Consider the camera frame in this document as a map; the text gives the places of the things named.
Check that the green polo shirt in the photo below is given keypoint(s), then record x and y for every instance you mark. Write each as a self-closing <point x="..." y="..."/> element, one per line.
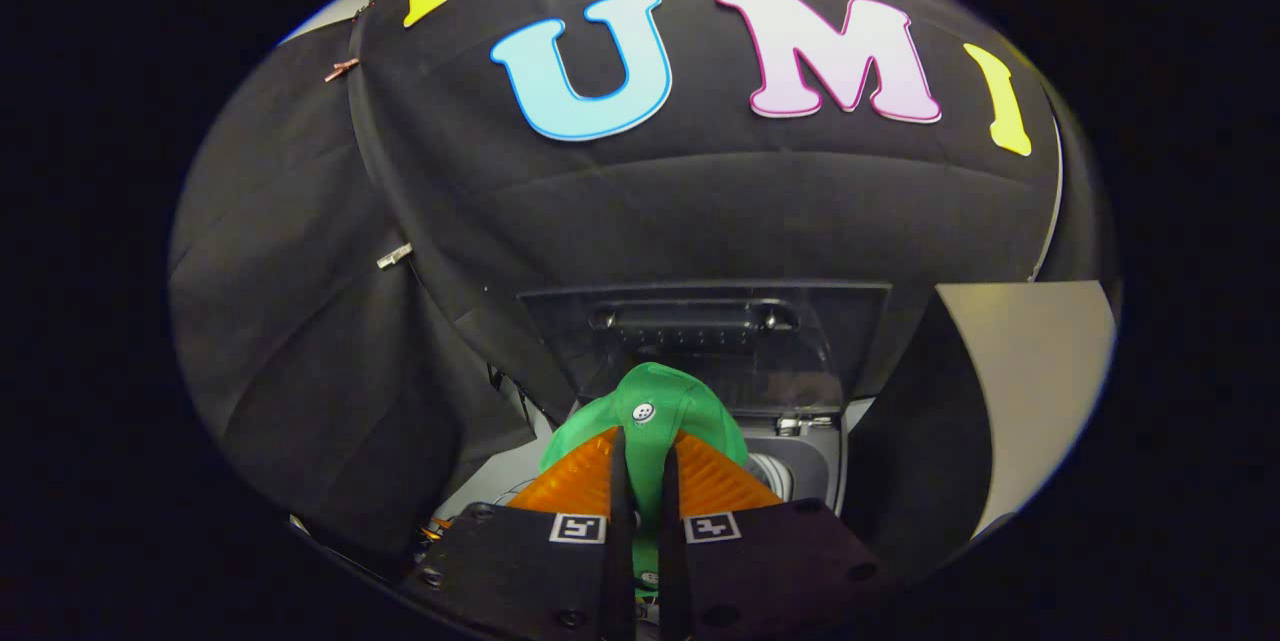
<point x="660" y="401"/>

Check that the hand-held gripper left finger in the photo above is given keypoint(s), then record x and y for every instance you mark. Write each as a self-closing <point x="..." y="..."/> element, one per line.
<point x="500" y="571"/>

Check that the silver clip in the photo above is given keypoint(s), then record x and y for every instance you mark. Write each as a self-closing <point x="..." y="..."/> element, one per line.
<point x="394" y="256"/>

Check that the copper clip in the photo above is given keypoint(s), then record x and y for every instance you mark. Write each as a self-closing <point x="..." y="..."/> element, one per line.
<point x="340" y="70"/>

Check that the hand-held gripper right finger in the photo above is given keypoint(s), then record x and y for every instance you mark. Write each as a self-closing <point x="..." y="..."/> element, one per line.
<point x="780" y="571"/>

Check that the grey washing machine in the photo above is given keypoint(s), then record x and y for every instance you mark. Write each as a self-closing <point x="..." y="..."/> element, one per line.
<point x="805" y="466"/>

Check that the grey cabinet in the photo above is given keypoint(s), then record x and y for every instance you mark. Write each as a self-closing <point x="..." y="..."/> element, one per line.
<point x="1030" y="381"/>

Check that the black backdrop cloth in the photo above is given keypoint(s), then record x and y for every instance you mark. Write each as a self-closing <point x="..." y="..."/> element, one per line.
<point x="700" y="211"/>

